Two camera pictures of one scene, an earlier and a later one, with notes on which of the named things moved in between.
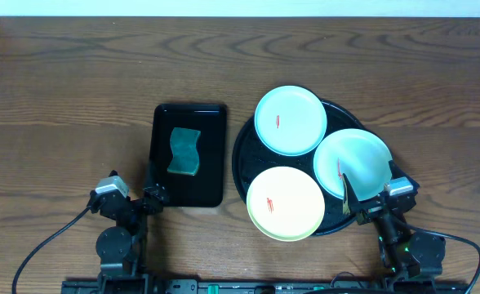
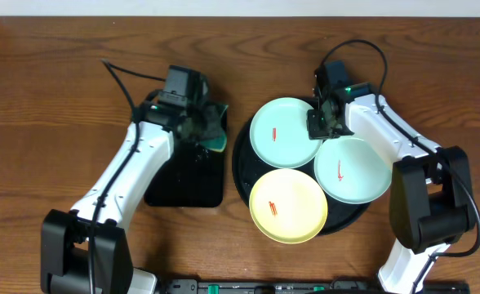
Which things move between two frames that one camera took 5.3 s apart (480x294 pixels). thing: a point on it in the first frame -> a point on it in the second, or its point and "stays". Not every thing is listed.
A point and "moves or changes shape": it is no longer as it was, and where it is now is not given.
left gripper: (138, 205) -> (206, 123)
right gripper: (370, 213) -> (314, 130)
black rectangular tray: (205, 188) stays
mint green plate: (291, 121) moves or changes shape
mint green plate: (359, 155) stays
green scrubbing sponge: (185, 158) -> (215, 136)
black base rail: (264, 287) stays
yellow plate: (286, 203) stays
